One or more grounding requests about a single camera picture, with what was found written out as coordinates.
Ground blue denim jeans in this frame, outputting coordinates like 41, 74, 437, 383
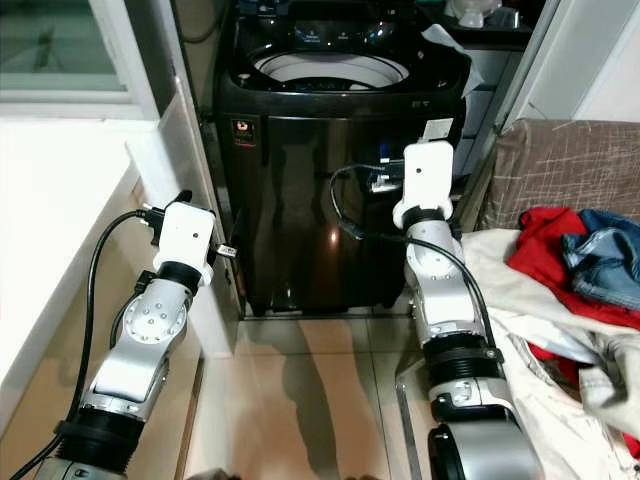
559, 208, 640, 312

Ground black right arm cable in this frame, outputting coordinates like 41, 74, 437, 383
327, 163, 498, 351

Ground brown patterned sofa cushion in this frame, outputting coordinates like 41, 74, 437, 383
476, 118, 640, 233

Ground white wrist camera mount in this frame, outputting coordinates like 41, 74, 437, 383
392, 141, 457, 227
154, 202, 217, 287

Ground chrome metal frame bar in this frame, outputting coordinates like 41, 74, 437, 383
394, 378, 423, 480

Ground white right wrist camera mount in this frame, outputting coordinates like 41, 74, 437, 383
392, 141, 457, 227

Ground white crumpled paper sheet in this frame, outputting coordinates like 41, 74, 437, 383
420, 22, 488, 98

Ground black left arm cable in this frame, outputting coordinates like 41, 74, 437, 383
8, 209, 153, 480

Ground white-framed glass window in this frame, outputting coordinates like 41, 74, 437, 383
0, 0, 161, 123

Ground black top-loading washing machine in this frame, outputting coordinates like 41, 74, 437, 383
213, 0, 473, 317

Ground red garment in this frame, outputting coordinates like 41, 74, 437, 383
506, 206, 640, 459

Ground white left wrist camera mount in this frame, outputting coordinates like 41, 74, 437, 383
154, 202, 217, 287

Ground white plastic container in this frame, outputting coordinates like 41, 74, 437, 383
448, 0, 523, 29

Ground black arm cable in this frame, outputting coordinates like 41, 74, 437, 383
327, 163, 498, 351
8, 209, 153, 480

